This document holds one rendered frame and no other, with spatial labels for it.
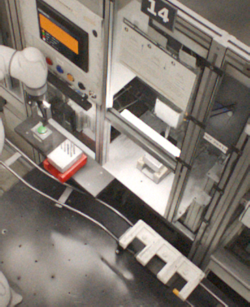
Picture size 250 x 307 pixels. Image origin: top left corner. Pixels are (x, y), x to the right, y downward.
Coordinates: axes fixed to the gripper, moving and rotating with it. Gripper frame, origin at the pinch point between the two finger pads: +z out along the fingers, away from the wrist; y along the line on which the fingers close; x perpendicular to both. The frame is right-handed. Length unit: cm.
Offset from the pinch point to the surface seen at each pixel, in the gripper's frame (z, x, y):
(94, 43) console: -57, -10, -23
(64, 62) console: -34.6, -9.5, -7.2
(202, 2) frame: -88, -22, -53
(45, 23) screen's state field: -52, -7, -1
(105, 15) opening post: -72, -11, -27
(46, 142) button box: 15.2, 1.4, -4.3
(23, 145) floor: 114, -25, 55
